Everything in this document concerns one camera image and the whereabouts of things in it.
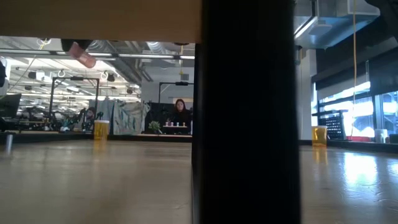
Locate red tray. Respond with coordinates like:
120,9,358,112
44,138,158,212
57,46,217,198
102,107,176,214
347,135,376,142

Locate black perforated cart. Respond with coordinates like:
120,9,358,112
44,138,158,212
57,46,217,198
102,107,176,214
312,108,349,141

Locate small red pill bottle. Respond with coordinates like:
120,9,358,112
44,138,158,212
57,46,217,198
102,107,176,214
68,42,97,69

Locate silver ventilation duct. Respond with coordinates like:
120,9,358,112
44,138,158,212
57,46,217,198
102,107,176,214
294,0,381,50

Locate white bucket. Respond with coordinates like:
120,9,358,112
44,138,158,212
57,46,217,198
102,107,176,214
374,128,390,144

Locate person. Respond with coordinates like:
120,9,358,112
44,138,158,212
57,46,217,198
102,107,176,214
167,98,194,128
85,106,98,125

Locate large orange pill bottle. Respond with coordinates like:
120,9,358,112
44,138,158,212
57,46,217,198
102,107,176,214
311,125,328,147
93,119,110,141

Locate yellow hanging cord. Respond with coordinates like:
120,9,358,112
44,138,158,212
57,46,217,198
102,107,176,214
350,0,358,141

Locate black background gantry frame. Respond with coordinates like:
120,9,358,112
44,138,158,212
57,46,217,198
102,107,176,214
157,81,195,125
47,76,101,123

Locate pale hanging cloth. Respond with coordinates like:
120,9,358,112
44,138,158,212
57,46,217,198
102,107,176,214
98,98,150,136

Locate ceiling strip light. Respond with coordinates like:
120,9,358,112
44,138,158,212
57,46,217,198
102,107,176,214
117,53,196,60
86,51,113,58

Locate black monitor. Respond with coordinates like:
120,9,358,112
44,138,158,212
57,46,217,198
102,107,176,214
0,93,22,119

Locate small background green plant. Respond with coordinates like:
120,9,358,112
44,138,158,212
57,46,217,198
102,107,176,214
148,120,162,134

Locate black background partition panel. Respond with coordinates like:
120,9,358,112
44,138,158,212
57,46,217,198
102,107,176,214
144,101,175,134

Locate background wooden shelf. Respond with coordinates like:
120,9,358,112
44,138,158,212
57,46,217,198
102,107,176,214
162,121,190,129

